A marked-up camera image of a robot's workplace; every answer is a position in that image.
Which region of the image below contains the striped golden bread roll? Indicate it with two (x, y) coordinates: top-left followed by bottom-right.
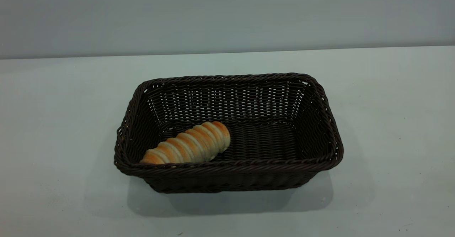
(140, 121), (231, 165)

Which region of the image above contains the black wicker basket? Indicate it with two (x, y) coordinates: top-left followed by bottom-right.
(114, 73), (344, 194)

